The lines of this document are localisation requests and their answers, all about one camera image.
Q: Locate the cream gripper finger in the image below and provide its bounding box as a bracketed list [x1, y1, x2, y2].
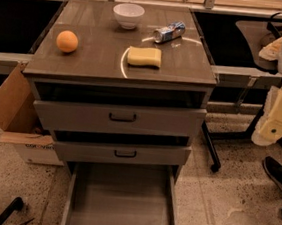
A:
[256, 86, 282, 144]

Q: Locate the orange fruit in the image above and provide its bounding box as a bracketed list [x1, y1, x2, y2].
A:
[56, 30, 78, 53]

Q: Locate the grey top drawer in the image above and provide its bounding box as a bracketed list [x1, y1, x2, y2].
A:
[34, 100, 206, 138]

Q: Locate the grey drawer cabinet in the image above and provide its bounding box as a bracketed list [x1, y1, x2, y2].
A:
[13, 0, 225, 180]

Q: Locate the open grey bottom drawer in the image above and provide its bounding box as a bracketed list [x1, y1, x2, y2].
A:
[61, 163, 178, 225]

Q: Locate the grey middle drawer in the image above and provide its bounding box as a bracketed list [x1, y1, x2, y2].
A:
[54, 141, 192, 166]

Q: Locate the crushed blue soda can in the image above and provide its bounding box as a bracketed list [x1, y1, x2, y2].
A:
[153, 21, 185, 44]

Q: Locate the yellow sponge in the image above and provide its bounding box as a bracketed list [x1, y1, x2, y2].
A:
[127, 46, 162, 68]

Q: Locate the white ceramic bowl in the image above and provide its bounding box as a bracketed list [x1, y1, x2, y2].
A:
[113, 3, 145, 30]

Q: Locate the brown cardboard box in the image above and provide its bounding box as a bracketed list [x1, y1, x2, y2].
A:
[0, 63, 63, 166]

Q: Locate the black tool on floor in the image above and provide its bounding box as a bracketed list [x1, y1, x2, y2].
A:
[0, 197, 24, 225]

